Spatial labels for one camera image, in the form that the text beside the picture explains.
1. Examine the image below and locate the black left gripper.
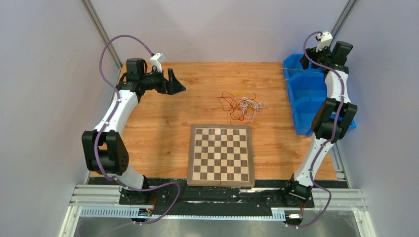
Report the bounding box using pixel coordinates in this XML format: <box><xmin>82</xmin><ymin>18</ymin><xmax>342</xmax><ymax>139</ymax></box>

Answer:
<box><xmin>141</xmin><ymin>68</ymin><xmax>186</xmax><ymax>96</ymax></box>

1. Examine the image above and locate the aluminium frame rail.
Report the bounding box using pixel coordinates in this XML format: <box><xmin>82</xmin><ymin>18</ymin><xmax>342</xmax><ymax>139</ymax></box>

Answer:
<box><xmin>59</xmin><ymin>180</ymin><xmax>376</xmax><ymax>237</ymax></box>

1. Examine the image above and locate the wooden chessboard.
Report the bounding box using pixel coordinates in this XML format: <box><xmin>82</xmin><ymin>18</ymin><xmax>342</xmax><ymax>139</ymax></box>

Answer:
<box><xmin>187</xmin><ymin>124</ymin><xmax>255</xmax><ymax>188</ymax></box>

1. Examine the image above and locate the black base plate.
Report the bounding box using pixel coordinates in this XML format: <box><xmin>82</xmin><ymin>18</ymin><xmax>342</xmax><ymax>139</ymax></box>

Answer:
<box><xmin>87</xmin><ymin>176</ymin><xmax>349</xmax><ymax>217</ymax></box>

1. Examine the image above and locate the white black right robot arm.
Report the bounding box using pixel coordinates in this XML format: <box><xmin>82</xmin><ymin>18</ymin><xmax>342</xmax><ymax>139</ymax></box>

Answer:
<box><xmin>282</xmin><ymin>41</ymin><xmax>357</xmax><ymax>207</ymax></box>

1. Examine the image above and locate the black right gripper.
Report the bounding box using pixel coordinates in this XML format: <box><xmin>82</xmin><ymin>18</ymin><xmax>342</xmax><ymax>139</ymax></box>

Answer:
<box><xmin>299</xmin><ymin>42</ymin><xmax>332</xmax><ymax>70</ymax></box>

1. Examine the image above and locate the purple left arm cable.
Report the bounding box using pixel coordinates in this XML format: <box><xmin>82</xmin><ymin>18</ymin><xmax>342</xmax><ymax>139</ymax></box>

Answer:
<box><xmin>94</xmin><ymin>34</ymin><xmax>181</xmax><ymax>226</ymax></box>

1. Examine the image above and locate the yellow cable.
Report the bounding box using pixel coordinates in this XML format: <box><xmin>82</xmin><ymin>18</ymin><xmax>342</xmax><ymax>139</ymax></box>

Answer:
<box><xmin>233</xmin><ymin>67</ymin><xmax>308</xmax><ymax>99</ymax></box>

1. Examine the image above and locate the blue compartment bin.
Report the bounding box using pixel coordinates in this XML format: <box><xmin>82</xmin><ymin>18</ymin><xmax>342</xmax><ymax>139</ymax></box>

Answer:
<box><xmin>283</xmin><ymin>54</ymin><xmax>349</xmax><ymax>136</ymax></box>

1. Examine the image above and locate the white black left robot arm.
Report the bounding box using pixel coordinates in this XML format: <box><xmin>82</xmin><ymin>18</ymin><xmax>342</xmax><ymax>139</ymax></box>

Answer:
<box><xmin>82</xmin><ymin>53</ymin><xmax>186</xmax><ymax>204</ymax></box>

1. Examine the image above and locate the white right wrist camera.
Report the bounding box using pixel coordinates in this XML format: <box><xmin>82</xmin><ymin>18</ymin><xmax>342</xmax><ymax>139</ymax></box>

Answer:
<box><xmin>315</xmin><ymin>31</ymin><xmax>333</xmax><ymax>52</ymax></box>

